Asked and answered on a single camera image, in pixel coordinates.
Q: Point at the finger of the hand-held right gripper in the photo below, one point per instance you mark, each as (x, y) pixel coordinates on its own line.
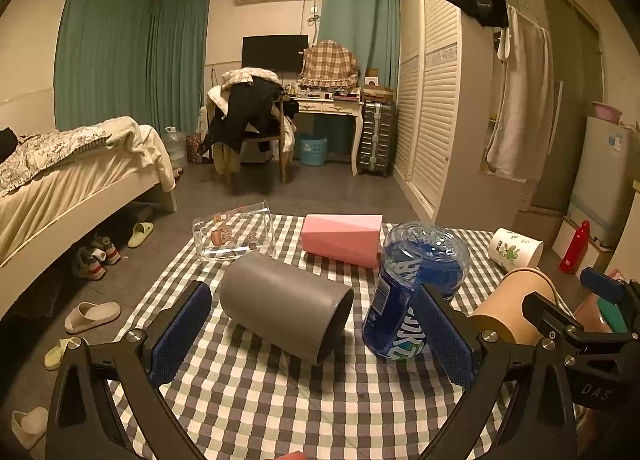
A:
(542, 312)
(598, 283)

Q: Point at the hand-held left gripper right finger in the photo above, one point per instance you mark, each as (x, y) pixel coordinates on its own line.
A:
(445, 340)

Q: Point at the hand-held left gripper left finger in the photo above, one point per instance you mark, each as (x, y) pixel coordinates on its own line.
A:
(181, 337)

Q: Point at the grey cup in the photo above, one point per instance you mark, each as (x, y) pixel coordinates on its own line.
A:
(285, 305)

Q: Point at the tan cup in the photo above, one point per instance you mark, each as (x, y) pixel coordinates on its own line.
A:
(510, 307)

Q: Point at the white printed cup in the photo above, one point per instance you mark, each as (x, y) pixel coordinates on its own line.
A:
(515, 250)

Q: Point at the red bottle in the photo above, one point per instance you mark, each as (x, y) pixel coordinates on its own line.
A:
(574, 250)

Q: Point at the white cardboard box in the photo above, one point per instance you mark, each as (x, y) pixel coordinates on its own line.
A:
(580, 235)

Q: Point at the blue plastic jar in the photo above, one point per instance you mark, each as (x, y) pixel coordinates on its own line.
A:
(410, 285)

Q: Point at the beige slipper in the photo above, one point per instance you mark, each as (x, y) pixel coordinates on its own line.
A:
(92, 317)

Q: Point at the small white fridge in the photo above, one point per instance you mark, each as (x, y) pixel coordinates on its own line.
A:
(607, 174)

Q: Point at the yellow-green slipper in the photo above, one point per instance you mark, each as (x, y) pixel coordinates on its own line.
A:
(141, 234)

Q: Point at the grey sneaker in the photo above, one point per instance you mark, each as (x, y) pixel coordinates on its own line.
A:
(89, 265)
(107, 250)

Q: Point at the checkered tablecloth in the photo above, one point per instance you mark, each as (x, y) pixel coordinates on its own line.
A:
(280, 400)

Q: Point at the clear printed glass container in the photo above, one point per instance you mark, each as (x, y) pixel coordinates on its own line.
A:
(235, 232)

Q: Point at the pale green slipper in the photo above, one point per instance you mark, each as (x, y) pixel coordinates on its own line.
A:
(60, 354)

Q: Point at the pink box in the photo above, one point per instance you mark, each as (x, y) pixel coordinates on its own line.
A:
(342, 240)

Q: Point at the pink basin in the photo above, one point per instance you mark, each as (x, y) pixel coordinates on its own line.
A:
(607, 111)

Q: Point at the white slipper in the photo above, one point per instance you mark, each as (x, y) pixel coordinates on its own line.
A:
(30, 427)

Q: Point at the bed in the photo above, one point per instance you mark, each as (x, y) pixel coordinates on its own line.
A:
(65, 200)

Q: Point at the clear water jug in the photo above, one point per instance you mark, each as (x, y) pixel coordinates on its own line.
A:
(175, 149)

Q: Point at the patterned bag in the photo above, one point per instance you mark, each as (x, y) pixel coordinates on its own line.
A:
(194, 149)

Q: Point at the white hanging towel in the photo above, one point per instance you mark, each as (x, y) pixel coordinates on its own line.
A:
(522, 99)

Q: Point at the cream blanket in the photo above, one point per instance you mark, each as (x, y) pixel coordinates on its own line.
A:
(137, 139)

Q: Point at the ribbed grey suitcase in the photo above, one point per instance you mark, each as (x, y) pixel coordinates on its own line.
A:
(376, 137)

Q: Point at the wooden chair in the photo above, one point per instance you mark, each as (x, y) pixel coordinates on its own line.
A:
(282, 139)

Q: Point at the patterned quilt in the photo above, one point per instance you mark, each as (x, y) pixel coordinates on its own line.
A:
(45, 154)

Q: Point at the blue laundry basket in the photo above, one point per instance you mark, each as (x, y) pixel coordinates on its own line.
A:
(312, 149)

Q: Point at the chair piled with clothes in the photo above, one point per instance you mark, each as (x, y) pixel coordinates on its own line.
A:
(245, 109)

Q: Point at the white louvred wardrobe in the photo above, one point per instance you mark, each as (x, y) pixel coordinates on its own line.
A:
(440, 89)

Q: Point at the white desk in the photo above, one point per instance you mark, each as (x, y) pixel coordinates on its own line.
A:
(327, 109)

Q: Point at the dark cloth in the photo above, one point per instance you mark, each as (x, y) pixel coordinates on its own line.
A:
(7, 142)

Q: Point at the wide teal curtain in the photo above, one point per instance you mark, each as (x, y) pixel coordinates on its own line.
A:
(125, 54)

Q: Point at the black television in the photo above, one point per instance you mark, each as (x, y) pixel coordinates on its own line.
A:
(272, 53)

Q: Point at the plaid cloth cover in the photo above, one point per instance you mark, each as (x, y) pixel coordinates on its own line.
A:
(330, 64)

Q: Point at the narrow teal curtain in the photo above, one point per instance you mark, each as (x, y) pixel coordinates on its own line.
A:
(360, 14)

